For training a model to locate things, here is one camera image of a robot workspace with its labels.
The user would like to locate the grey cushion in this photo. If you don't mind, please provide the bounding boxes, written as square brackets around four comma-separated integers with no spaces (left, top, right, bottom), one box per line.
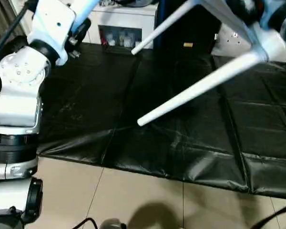
[214,19,286,63]

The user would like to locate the white plastic table top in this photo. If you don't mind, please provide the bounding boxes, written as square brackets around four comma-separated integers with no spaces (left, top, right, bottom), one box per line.
[193,0,286,65]

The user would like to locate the black table mat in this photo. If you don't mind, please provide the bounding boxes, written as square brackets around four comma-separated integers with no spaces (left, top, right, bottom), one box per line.
[36,42,286,199]

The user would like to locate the thin floor cable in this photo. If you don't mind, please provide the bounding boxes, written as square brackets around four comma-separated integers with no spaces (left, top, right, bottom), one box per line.
[250,202,286,229]

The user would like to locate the grey curtain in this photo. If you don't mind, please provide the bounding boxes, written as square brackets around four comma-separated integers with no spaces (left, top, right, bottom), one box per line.
[0,0,20,48]

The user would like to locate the dark items on cabinet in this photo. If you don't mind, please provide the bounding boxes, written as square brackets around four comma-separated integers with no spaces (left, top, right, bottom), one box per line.
[100,0,154,8]

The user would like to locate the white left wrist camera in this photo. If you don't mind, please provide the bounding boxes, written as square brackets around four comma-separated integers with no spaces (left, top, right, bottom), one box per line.
[28,0,79,66]

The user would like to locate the white glass-door cabinet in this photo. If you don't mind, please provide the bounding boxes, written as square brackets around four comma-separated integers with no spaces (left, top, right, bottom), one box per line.
[86,0,159,50]

